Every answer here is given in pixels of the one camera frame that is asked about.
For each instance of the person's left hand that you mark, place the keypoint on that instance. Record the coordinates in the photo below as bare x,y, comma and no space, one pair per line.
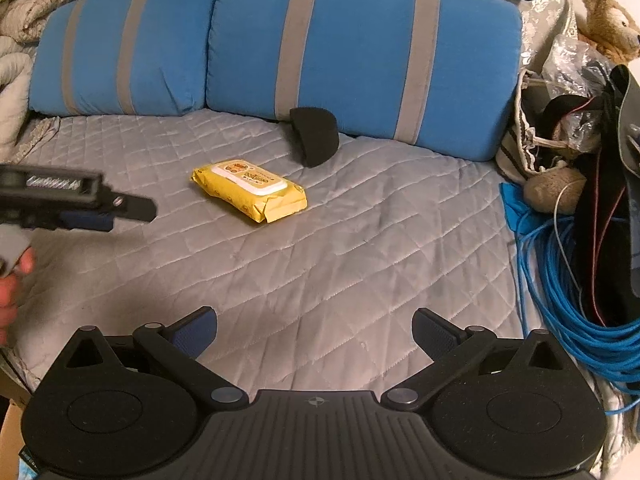
7,300

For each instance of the small black fabric piece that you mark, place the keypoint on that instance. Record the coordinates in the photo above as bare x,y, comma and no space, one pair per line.
315,135

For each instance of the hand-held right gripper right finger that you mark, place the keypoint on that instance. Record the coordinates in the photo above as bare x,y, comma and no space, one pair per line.
432,332

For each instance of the beige quilted comforter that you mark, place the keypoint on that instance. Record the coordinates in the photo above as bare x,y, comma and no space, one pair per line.
17,60

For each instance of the blue grey striped pillow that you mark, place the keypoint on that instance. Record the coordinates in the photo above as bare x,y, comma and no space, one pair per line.
100,55
350,50

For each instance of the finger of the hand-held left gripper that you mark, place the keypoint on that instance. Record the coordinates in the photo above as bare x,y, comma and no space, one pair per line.
132,208
85,221

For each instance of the beige plush toy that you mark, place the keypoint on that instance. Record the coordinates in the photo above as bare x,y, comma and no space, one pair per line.
550,190

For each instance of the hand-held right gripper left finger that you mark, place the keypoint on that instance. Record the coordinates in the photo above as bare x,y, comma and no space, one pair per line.
195,332

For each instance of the yellow wet wipes pack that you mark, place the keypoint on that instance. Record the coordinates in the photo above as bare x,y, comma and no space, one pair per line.
245,190

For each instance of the grey quilted bedspread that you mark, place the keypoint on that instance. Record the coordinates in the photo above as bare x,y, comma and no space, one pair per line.
325,260

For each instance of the brown teddy bear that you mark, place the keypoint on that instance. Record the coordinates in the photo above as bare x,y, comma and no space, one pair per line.
610,20

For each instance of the clear plastic bag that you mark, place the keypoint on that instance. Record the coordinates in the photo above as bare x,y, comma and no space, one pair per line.
575,60

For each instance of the grey patterned cushion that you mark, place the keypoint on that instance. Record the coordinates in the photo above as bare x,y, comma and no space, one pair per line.
547,25

